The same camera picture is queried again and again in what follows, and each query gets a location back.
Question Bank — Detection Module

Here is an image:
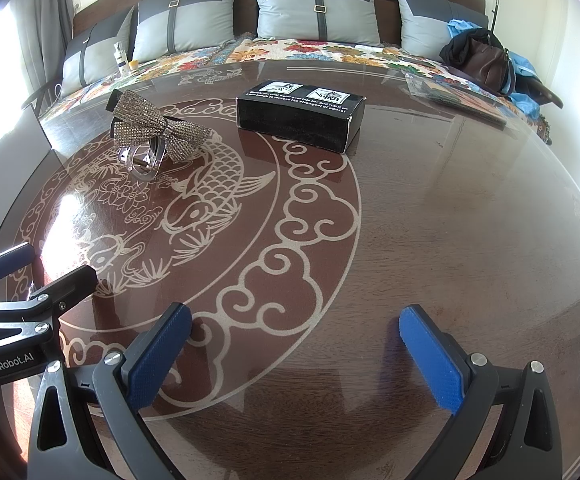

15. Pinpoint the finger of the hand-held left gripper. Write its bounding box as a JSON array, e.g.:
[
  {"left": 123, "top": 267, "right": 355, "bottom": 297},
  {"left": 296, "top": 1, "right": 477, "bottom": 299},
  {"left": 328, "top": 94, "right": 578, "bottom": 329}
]
[
  {"left": 30, "top": 265, "right": 98, "bottom": 334},
  {"left": 0, "top": 242, "right": 36, "bottom": 302}
]

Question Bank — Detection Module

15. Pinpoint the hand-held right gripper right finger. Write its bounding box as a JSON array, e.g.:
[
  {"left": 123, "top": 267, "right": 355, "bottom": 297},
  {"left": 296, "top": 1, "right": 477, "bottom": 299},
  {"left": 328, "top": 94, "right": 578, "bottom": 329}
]
[{"left": 399, "top": 304, "right": 563, "bottom": 480}]

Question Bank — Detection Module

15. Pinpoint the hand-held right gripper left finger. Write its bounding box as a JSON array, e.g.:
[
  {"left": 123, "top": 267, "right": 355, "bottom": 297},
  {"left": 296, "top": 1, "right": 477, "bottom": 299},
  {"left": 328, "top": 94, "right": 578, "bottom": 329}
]
[{"left": 27, "top": 301, "right": 193, "bottom": 480}]

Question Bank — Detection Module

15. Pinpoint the brown patterned desktop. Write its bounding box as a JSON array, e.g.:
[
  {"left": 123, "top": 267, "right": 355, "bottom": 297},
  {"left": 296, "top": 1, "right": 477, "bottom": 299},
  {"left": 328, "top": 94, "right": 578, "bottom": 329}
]
[{"left": 0, "top": 57, "right": 580, "bottom": 480}]

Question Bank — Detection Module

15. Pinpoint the clear plastic hair clip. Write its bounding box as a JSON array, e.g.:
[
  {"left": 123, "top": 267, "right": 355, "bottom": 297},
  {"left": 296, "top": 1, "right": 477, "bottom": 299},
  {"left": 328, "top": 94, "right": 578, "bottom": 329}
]
[{"left": 116, "top": 132, "right": 167, "bottom": 184}]

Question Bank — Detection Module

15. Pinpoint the black chair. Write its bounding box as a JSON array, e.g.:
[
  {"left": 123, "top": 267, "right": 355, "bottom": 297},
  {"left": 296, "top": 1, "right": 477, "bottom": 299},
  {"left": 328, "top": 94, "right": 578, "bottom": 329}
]
[{"left": 22, "top": 82, "right": 68, "bottom": 112}]

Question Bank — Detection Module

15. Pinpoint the grey curtain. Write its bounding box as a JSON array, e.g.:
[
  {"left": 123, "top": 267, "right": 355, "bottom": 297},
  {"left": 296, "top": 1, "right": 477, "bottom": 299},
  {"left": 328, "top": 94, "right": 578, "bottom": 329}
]
[{"left": 8, "top": 0, "right": 78, "bottom": 97}]

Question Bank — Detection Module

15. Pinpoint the black cardboard box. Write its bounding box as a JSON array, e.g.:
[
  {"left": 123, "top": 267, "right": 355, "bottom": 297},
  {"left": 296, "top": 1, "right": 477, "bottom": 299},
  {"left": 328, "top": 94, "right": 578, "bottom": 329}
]
[{"left": 235, "top": 80, "right": 367, "bottom": 155}]

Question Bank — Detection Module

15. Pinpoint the blue cloth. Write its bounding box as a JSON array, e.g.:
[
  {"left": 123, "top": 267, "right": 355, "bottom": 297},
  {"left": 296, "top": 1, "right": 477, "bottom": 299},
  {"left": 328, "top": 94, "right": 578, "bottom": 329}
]
[{"left": 447, "top": 19, "right": 544, "bottom": 117}]

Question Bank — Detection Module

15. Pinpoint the dark brown handbag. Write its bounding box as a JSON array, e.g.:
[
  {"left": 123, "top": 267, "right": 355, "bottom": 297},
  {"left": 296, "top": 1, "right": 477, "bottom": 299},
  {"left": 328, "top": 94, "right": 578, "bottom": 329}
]
[{"left": 439, "top": 28, "right": 507, "bottom": 69}]

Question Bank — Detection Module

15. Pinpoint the floral blanket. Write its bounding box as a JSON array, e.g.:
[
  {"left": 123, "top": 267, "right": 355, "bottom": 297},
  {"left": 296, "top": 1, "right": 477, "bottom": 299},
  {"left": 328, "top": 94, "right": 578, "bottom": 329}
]
[{"left": 40, "top": 32, "right": 553, "bottom": 146}]

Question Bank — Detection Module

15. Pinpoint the grey strapped pillow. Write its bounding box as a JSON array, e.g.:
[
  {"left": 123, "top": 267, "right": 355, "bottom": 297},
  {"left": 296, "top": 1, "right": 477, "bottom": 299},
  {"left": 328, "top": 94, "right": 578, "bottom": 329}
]
[
  {"left": 250, "top": 0, "right": 377, "bottom": 47},
  {"left": 132, "top": 0, "right": 243, "bottom": 64},
  {"left": 62, "top": 6, "right": 136, "bottom": 92},
  {"left": 394, "top": 0, "right": 486, "bottom": 62}
]

